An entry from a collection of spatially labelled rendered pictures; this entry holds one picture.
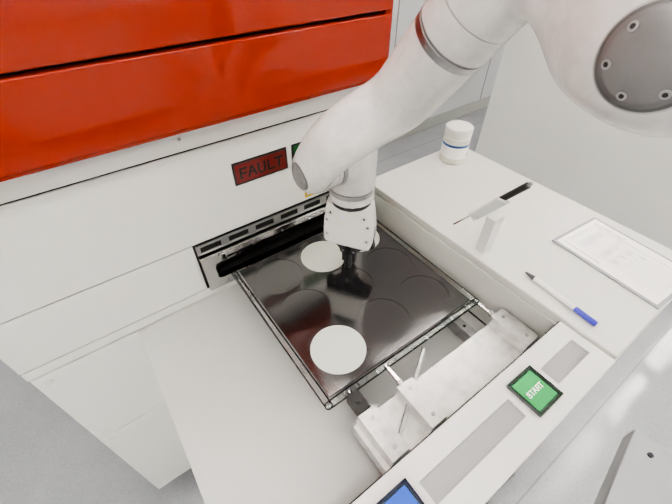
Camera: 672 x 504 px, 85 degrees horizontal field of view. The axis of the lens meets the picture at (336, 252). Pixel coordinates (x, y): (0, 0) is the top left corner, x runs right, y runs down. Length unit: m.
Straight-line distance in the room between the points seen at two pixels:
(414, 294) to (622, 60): 0.59
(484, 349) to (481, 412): 0.18
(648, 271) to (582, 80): 0.67
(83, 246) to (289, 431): 0.47
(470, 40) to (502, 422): 0.48
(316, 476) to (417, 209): 0.57
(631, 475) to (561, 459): 0.98
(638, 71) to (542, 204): 0.75
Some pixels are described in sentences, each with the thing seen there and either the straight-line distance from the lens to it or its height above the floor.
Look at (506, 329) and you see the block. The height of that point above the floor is 0.91.
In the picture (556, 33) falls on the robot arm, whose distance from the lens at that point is 0.32.
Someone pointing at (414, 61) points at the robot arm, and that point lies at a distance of 0.46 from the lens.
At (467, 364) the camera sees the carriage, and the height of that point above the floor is 0.88.
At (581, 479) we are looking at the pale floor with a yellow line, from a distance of 1.76.
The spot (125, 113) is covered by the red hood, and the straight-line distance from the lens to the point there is 0.60.
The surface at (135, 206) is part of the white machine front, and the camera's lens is 0.72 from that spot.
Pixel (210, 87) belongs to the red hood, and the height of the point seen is 1.28.
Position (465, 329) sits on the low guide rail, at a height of 0.85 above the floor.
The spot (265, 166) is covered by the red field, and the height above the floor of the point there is 1.10.
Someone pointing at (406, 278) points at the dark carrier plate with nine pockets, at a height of 0.90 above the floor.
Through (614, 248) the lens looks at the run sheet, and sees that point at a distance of 0.94.
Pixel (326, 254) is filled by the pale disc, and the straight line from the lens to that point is 0.83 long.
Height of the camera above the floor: 1.48
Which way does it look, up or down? 44 degrees down
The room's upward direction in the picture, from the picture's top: straight up
